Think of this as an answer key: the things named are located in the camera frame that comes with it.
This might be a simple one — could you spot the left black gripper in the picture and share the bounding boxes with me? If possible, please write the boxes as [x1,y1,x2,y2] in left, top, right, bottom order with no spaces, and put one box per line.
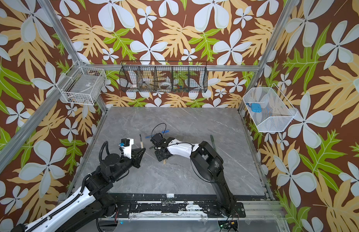
[111,146,145,182]

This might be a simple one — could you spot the beige pen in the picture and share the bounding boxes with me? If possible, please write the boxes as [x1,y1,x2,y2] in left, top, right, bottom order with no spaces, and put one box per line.
[139,134,144,148]

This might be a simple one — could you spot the light green pen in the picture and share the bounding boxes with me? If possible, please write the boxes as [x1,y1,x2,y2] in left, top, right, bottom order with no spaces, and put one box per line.
[210,135,217,151]

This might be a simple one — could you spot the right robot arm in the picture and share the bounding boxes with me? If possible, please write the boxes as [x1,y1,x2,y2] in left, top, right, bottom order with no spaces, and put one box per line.
[150,133,237,216]

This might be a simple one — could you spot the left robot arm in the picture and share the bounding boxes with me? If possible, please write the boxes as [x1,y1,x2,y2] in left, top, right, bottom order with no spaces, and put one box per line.
[12,141,146,232]

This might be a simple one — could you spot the blue object in basket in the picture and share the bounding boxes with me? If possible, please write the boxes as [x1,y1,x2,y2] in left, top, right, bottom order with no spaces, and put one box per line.
[251,103,262,113]

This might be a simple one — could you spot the white mesh basket right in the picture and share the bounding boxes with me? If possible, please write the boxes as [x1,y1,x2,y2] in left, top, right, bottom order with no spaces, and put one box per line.
[243,87,298,133]

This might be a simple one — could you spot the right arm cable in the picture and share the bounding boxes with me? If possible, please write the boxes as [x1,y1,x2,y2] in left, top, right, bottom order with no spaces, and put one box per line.
[151,122,168,137]

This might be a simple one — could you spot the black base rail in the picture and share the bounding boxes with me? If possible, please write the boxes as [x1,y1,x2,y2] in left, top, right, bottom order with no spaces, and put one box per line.
[92,192,247,218]

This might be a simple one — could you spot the black wire basket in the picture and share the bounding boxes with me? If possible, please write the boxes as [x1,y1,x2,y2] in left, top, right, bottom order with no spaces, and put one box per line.
[118,61,209,93]

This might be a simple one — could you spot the white wire basket left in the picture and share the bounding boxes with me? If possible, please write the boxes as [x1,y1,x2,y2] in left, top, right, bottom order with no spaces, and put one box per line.
[58,61,107,105]

